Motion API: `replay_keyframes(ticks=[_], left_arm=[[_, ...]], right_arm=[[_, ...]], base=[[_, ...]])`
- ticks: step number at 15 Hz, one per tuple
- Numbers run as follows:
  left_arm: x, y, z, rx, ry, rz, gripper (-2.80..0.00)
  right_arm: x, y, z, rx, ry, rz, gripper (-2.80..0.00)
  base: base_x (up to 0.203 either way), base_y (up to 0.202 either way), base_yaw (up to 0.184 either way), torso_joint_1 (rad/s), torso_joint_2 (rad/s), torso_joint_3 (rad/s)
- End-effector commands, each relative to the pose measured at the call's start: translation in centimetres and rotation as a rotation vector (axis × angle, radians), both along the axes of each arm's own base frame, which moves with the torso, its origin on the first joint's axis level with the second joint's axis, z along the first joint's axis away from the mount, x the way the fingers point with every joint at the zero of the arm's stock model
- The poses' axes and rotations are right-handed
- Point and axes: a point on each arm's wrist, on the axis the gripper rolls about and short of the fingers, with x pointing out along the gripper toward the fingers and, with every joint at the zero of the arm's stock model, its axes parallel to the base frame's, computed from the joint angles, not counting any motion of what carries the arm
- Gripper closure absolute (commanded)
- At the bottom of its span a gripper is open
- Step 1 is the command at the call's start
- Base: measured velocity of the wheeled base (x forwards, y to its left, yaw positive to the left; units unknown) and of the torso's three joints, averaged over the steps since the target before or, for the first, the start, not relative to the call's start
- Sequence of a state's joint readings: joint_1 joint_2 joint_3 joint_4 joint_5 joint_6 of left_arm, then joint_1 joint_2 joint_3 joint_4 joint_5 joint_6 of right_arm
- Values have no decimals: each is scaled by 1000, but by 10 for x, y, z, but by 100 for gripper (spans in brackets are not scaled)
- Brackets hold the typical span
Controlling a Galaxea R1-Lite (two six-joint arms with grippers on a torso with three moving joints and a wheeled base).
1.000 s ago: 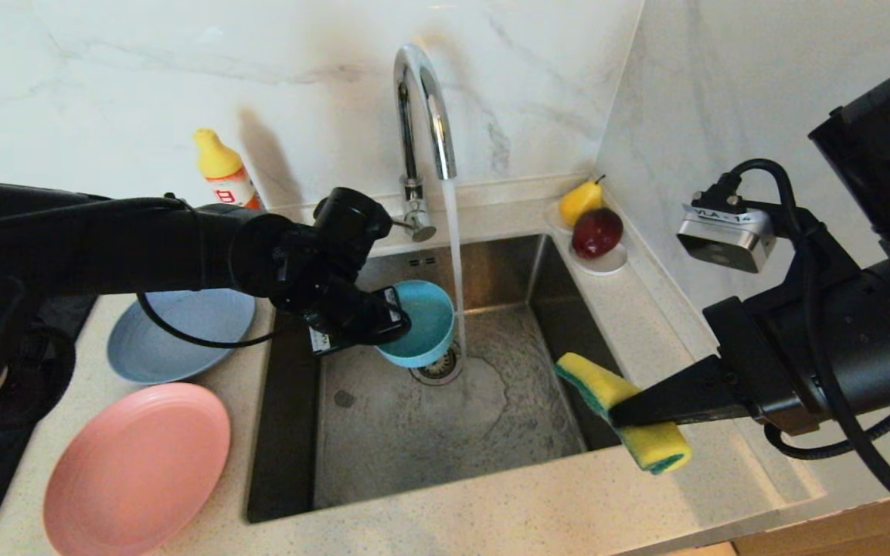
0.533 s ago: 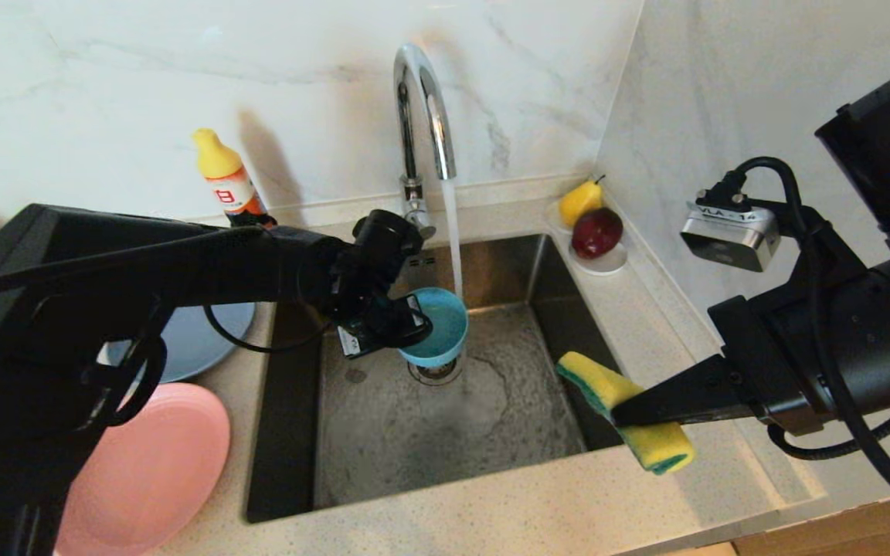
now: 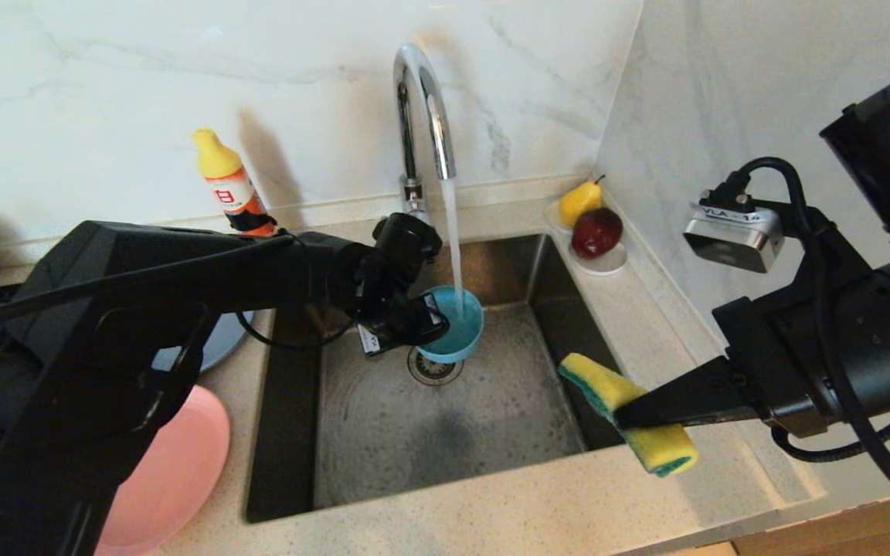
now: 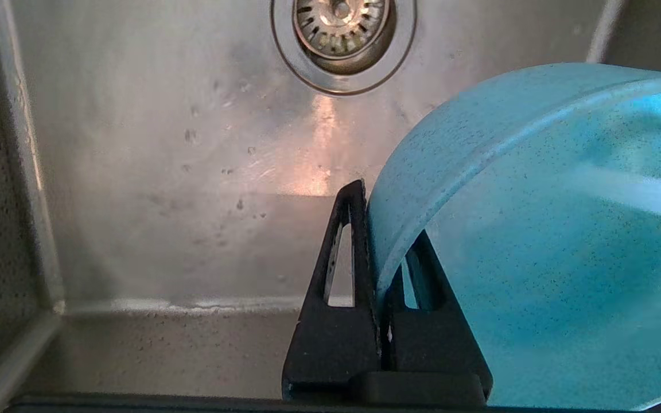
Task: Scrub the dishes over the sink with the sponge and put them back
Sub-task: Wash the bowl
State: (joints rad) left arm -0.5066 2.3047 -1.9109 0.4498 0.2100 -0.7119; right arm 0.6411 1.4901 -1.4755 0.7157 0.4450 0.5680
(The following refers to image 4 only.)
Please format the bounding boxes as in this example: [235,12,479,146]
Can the stainless steel sink basin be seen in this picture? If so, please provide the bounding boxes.
[0,0,661,413]

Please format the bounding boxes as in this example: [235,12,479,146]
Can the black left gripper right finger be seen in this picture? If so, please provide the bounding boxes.
[382,229,493,405]

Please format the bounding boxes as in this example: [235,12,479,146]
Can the round metal drain strainer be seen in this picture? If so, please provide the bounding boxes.
[270,0,417,96]

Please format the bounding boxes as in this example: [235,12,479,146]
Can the teal bowl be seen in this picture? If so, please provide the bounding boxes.
[368,62,661,411]

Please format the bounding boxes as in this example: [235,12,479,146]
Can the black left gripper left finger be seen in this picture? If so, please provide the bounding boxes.
[282,180,383,401]

